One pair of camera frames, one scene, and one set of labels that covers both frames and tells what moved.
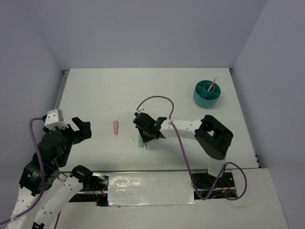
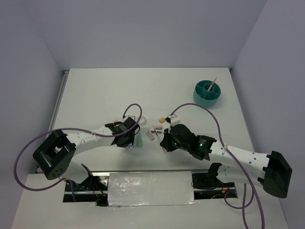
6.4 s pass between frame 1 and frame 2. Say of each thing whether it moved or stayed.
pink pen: stayed
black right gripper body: moved
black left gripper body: moved
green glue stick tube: stayed
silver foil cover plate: stayed
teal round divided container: stayed
